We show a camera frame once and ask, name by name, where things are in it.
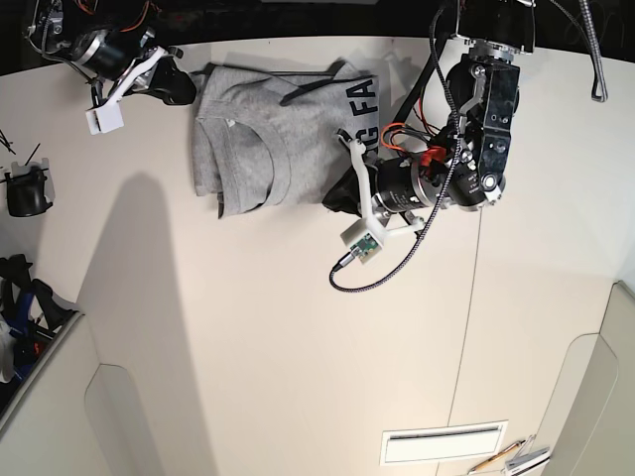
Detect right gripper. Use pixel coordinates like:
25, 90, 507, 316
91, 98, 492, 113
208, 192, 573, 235
70, 29, 196, 105

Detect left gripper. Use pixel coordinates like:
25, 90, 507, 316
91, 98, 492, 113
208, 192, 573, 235
321, 129, 446, 241

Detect grey T-shirt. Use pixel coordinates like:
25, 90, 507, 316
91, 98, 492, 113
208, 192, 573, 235
190, 59, 380, 218

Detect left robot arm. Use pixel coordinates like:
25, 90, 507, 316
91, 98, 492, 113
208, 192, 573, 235
322, 1, 536, 224

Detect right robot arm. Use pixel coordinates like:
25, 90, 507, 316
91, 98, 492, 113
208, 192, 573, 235
26, 1, 196, 108

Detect white rectangular slot plate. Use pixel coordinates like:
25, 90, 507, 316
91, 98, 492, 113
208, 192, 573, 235
380, 420, 508, 466

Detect black and blue tools pile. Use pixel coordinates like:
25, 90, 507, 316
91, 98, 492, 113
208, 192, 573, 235
1, 254, 75, 384

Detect wooden pencil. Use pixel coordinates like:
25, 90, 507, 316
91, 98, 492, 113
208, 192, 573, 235
466, 439, 527, 475

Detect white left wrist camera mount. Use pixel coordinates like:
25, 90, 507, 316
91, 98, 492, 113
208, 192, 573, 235
340, 218, 386, 264

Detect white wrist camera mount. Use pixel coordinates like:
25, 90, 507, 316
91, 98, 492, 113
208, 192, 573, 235
85, 102, 124, 135
340, 218, 386, 264

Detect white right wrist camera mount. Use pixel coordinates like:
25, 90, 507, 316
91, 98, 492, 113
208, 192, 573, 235
85, 102, 124, 135

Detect black cable ties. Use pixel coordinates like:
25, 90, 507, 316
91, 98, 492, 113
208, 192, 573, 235
0, 130, 41, 166

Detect braided grey camera cable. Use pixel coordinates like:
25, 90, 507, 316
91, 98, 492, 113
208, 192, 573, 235
328, 0, 609, 294

